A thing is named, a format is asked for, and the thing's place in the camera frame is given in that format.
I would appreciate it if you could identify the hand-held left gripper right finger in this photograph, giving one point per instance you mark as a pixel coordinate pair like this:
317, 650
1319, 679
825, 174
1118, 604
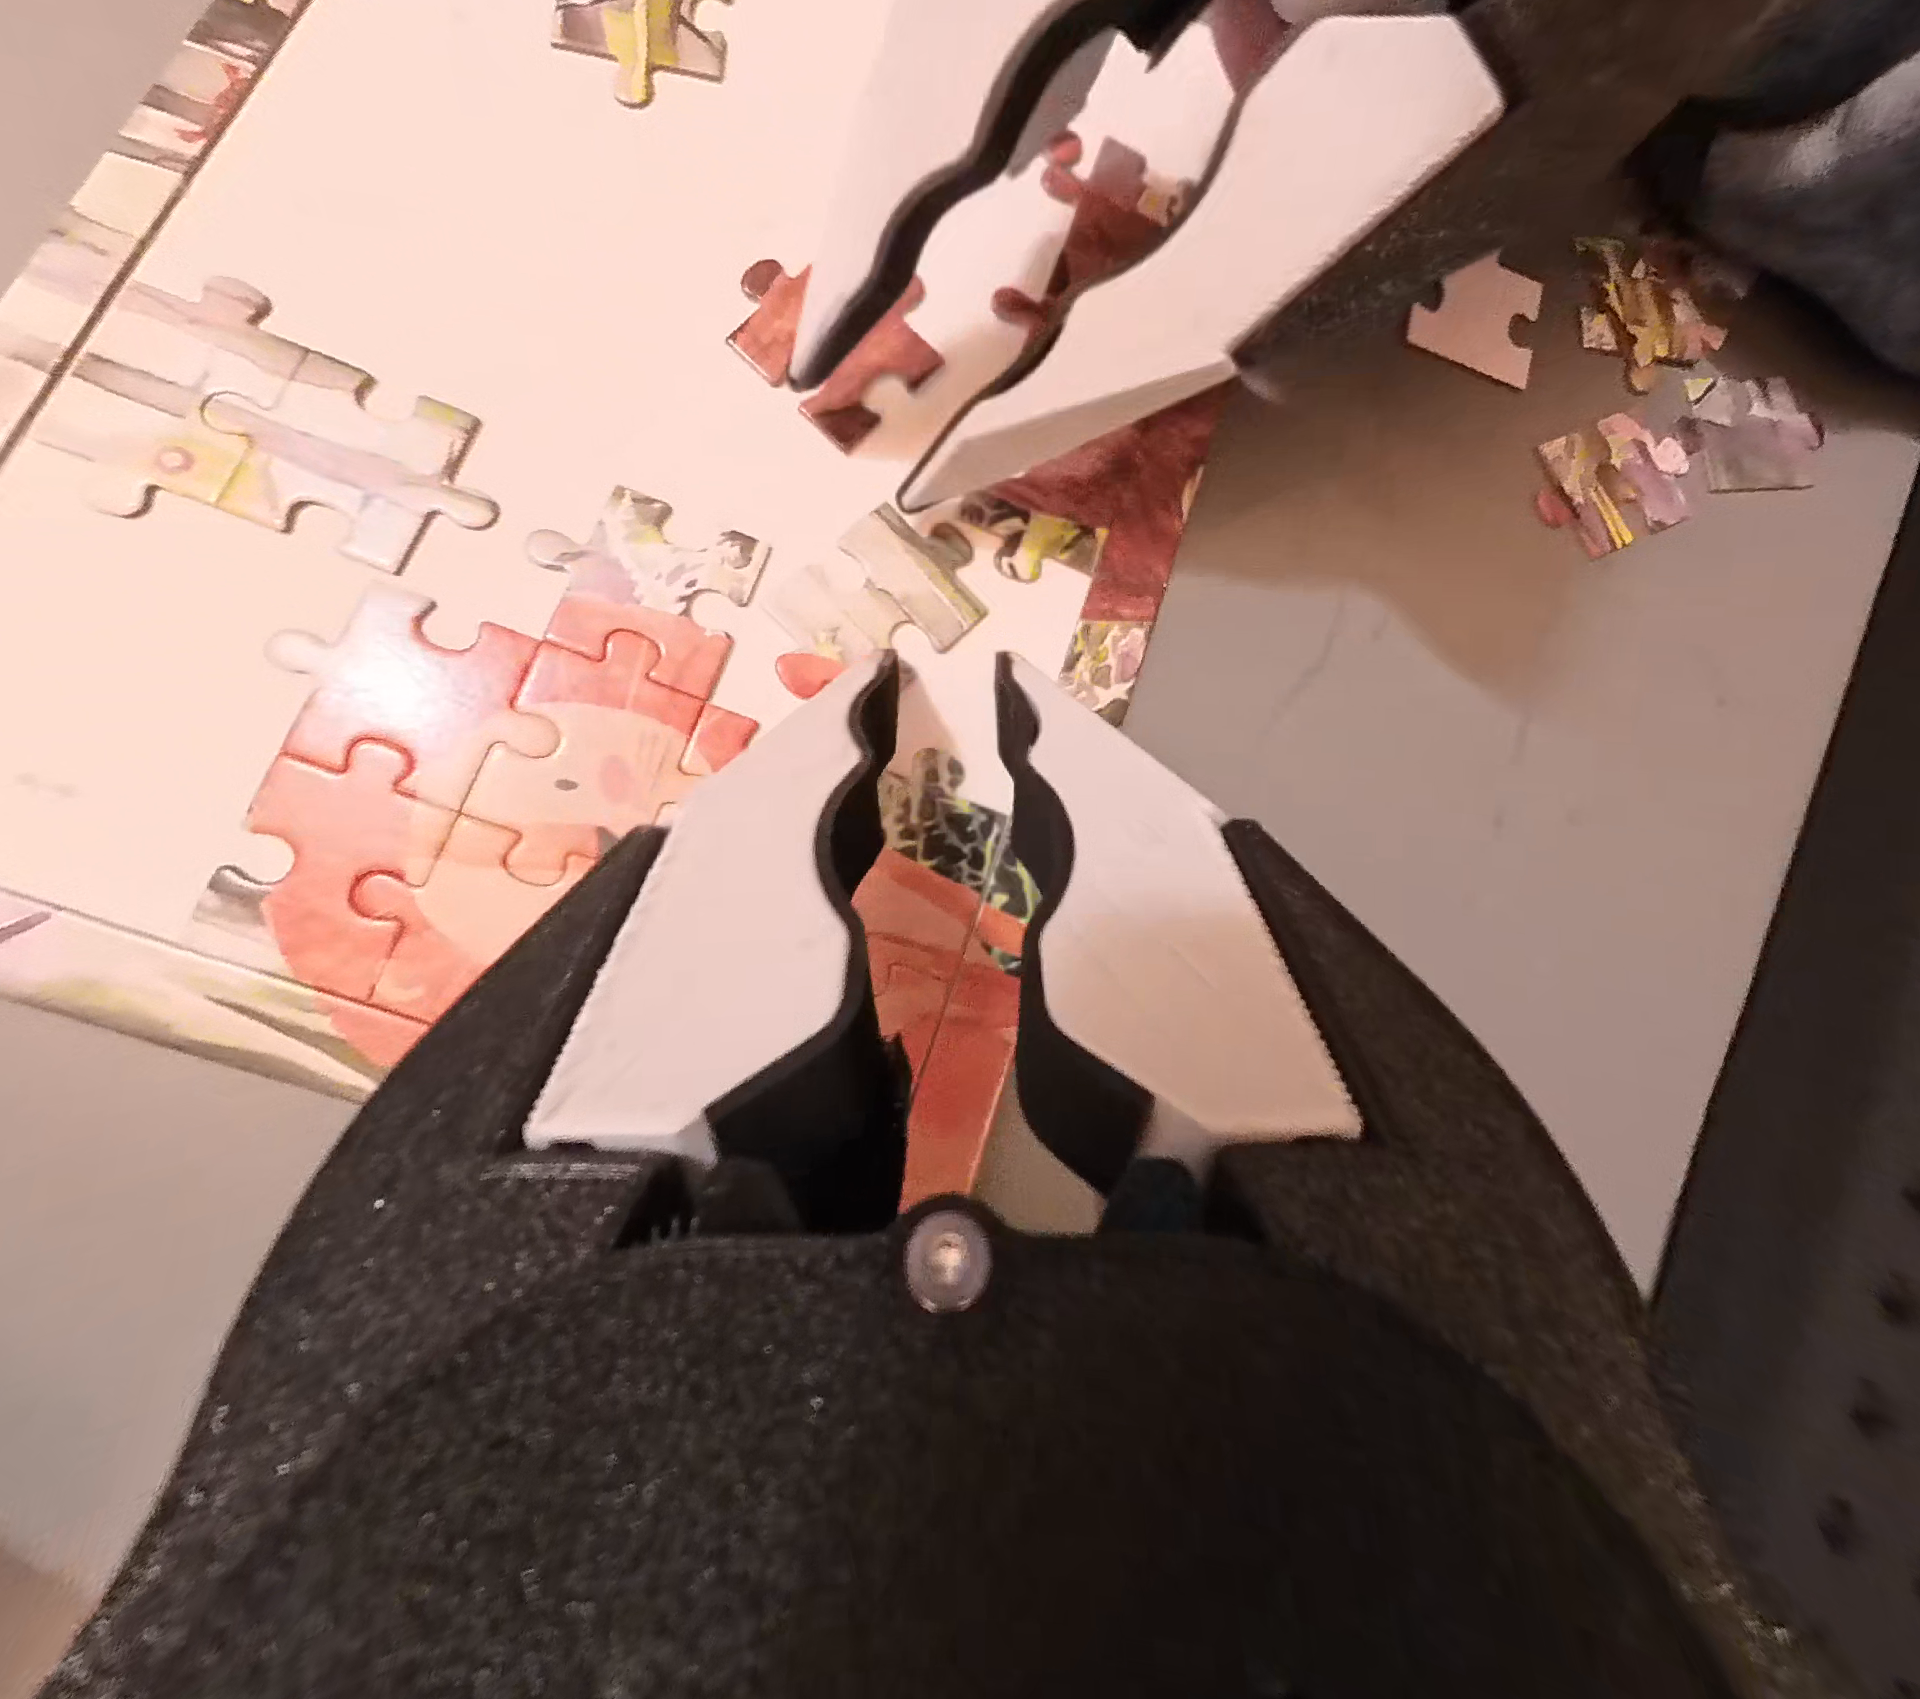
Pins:
1184, 982

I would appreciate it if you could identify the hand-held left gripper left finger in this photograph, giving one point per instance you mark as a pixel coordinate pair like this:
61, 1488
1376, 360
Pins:
720, 982

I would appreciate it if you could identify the white face-down puzzle piece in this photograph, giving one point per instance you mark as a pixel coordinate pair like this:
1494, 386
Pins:
1477, 318

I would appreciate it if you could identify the brown trunk puzzle piece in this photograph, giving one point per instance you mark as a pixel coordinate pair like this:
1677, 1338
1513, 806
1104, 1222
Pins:
981, 304

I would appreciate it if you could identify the pale grey-green puzzle piece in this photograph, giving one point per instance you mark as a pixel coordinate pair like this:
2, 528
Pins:
885, 584

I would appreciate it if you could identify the pile of puzzle pieces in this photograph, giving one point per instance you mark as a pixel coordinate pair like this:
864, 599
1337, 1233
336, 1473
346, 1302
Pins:
1619, 483

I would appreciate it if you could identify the lion puzzle tray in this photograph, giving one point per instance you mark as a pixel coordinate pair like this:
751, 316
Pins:
448, 228

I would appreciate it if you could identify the assembled grey branch pieces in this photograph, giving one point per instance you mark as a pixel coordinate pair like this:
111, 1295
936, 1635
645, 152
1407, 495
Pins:
252, 438

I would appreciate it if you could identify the person's right forearm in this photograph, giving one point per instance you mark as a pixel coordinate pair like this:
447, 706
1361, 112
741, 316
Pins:
1829, 181

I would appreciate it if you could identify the grey desk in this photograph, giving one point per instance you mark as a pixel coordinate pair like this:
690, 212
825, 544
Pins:
1425, 754

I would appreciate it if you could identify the assembled lion puzzle pieces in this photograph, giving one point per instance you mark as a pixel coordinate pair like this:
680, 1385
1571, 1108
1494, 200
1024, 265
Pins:
448, 754

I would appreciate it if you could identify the green and grey puzzle piece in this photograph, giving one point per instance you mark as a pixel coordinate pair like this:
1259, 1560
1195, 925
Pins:
645, 5

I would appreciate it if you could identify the reddish brown puzzle piece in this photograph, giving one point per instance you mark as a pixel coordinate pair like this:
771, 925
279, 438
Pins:
766, 318

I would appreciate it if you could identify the white and green puzzle piece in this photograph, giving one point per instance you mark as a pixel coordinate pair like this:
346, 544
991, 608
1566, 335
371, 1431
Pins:
658, 552

